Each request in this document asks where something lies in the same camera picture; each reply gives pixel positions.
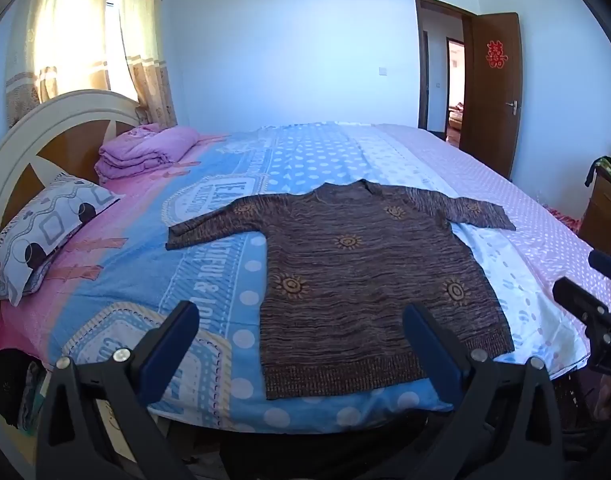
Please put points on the wooden cabinet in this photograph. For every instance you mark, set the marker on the wooden cabinet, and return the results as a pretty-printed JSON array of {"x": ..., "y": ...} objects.
[{"x": 605, "y": 215}]

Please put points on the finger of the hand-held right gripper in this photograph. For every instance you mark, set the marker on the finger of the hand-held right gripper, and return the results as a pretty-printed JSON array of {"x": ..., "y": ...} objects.
[
  {"x": 608, "y": 266},
  {"x": 578, "y": 300}
]

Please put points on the white patterned pillow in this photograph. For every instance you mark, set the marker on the white patterned pillow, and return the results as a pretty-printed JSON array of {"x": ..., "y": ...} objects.
[{"x": 40, "y": 240}]

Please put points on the red patterned cloth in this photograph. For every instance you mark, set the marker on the red patterned cloth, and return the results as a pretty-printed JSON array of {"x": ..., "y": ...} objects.
[{"x": 565, "y": 217}]

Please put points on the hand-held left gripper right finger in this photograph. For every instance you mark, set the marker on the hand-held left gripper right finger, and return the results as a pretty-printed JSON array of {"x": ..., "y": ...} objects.
[{"x": 435, "y": 355}]

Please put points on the cream and wood headboard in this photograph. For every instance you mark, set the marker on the cream and wood headboard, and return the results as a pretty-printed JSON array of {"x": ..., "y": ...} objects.
[{"x": 15, "y": 135}]

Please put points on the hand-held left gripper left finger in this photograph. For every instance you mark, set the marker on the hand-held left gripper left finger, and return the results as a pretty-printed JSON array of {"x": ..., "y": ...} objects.
[{"x": 170, "y": 350}]

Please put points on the brown knitted sweater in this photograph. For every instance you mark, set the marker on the brown knitted sweater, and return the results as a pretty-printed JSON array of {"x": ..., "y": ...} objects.
[{"x": 360, "y": 270}]

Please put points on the beige patterned curtain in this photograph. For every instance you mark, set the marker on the beige patterned curtain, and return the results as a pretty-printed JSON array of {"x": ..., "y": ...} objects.
[
  {"x": 150, "y": 60},
  {"x": 60, "y": 35}
]

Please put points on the folded pink blanket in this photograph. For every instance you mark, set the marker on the folded pink blanket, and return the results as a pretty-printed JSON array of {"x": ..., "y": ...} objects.
[{"x": 145, "y": 150}]

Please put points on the red paper door decoration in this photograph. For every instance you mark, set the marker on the red paper door decoration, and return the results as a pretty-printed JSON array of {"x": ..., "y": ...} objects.
[{"x": 496, "y": 55}]

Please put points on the brown wooden door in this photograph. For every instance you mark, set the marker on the brown wooden door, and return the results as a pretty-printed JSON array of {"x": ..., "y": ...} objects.
[{"x": 485, "y": 120}]

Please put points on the brown door frame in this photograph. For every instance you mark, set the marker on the brown door frame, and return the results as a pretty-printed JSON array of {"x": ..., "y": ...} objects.
[{"x": 419, "y": 60}]

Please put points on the dark clothes on cabinet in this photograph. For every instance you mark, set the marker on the dark clothes on cabinet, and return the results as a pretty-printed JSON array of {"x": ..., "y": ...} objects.
[{"x": 605, "y": 167}]

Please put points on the brown sofa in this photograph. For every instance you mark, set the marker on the brown sofa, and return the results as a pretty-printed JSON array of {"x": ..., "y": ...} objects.
[{"x": 455, "y": 117}]

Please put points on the dark clothes pile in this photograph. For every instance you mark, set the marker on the dark clothes pile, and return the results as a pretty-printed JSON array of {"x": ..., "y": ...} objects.
[{"x": 10, "y": 385}]

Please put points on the blue pink printed bed sheet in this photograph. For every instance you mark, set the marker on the blue pink printed bed sheet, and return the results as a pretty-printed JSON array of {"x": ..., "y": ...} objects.
[{"x": 305, "y": 160}]

